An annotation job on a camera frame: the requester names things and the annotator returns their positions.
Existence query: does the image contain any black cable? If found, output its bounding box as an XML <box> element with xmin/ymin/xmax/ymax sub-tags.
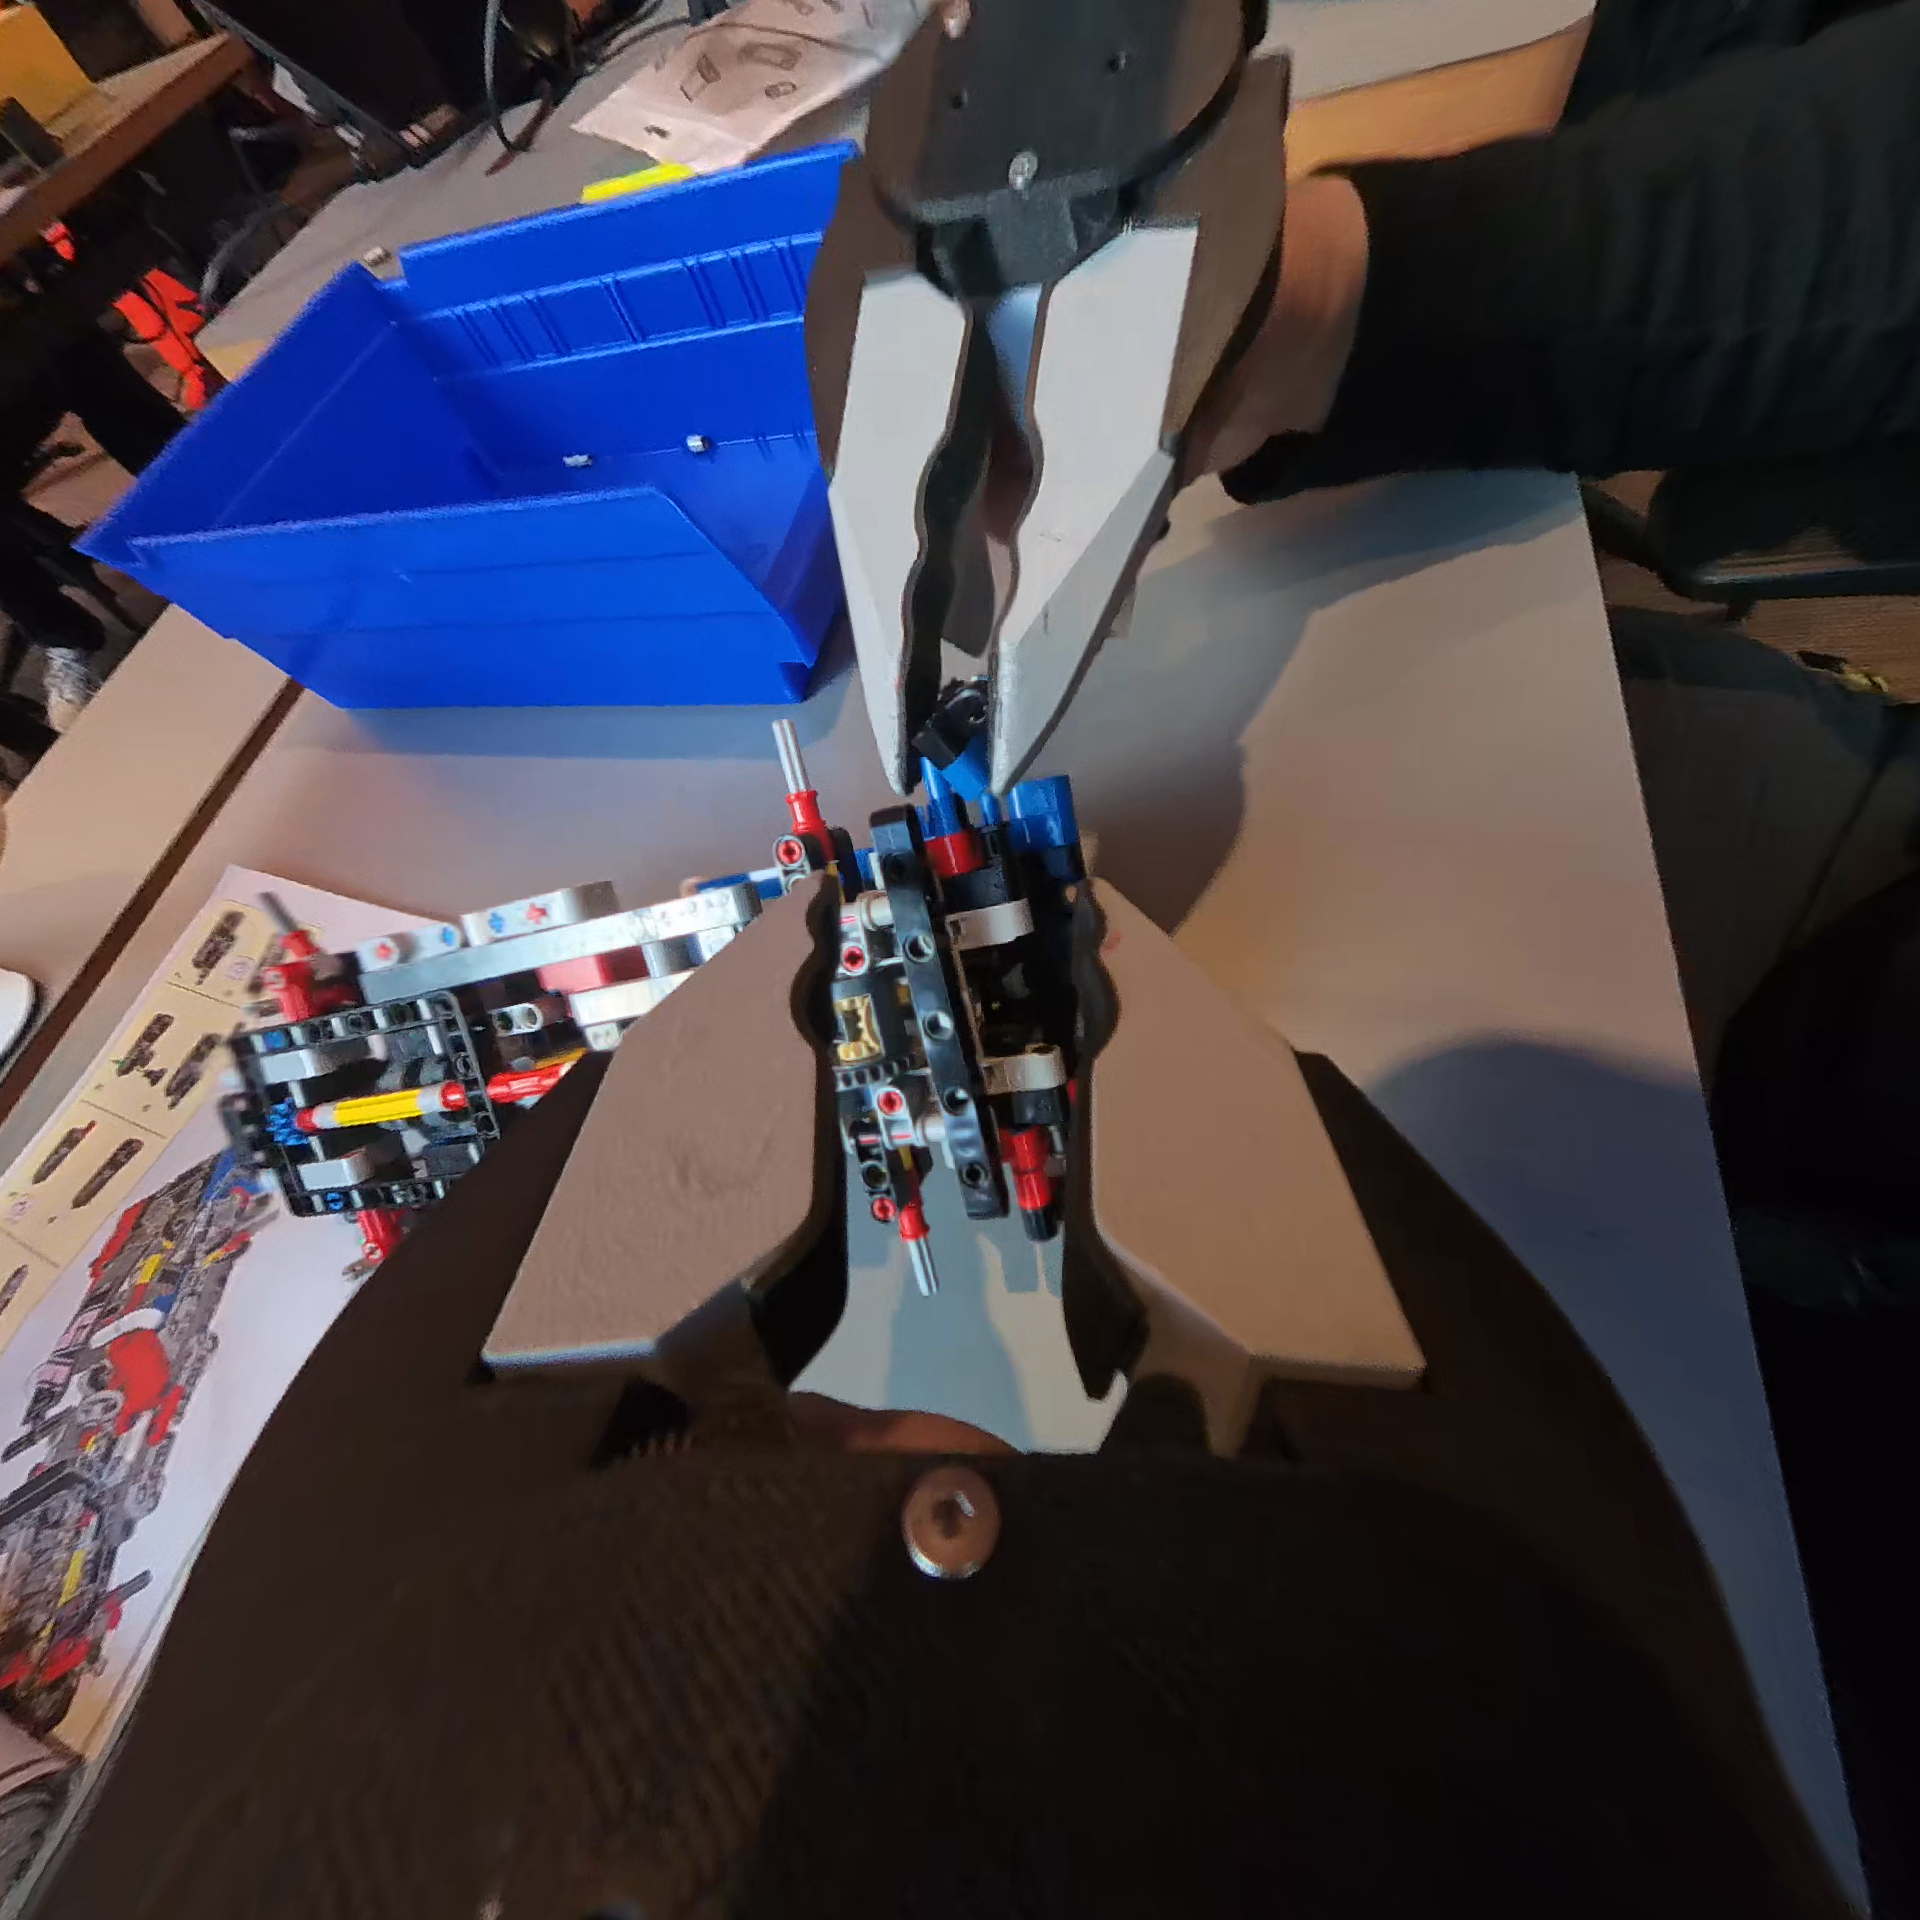
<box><xmin>488</xmin><ymin>0</ymin><xmax>600</xmax><ymax>154</ymax></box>

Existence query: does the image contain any toy building instruction booklet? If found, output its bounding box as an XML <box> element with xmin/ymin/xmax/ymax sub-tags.
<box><xmin>0</xmin><ymin>862</ymin><xmax>438</xmax><ymax>1763</ymax></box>

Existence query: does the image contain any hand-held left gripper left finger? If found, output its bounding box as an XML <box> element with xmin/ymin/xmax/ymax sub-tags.
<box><xmin>479</xmin><ymin>869</ymin><xmax>852</xmax><ymax>1388</ymax></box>

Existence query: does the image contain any printed paper sheet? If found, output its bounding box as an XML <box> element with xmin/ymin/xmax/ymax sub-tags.
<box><xmin>574</xmin><ymin>0</ymin><xmax>940</xmax><ymax>171</ymax></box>

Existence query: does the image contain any person's right hand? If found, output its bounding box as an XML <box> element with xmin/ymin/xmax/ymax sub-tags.
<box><xmin>1193</xmin><ymin>172</ymin><xmax>1374</xmax><ymax>485</ymax></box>

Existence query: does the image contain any black office chair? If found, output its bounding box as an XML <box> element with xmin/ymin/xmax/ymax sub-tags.
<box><xmin>1579</xmin><ymin>456</ymin><xmax>1920</xmax><ymax>611</ymax></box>

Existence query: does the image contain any toy brick car chassis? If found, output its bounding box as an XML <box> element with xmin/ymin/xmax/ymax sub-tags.
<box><xmin>226</xmin><ymin>717</ymin><xmax>1121</xmax><ymax>1301</ymax></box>

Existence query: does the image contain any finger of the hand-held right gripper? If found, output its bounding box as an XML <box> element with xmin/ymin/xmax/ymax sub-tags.
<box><xmin>986</xmin><ymin>222</ymin><xmax>1201</xmax><ymax>798</ymax></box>
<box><xmin>826</xmin><ymin>269</ymin><xmax>983</xmax><ymax>798</ymax></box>

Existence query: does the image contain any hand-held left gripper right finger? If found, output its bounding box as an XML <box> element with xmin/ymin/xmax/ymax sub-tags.
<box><xmin>1062</xmin><ymin>876</ymin><xmax>1429</xmax><ymax>1455</ymax></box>

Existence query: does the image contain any blue plastic bin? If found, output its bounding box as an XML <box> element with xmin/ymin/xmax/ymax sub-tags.
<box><xmin>75</xmin><ymin>142</ymin><xmax>860</xmax><ymax>708</ymax></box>

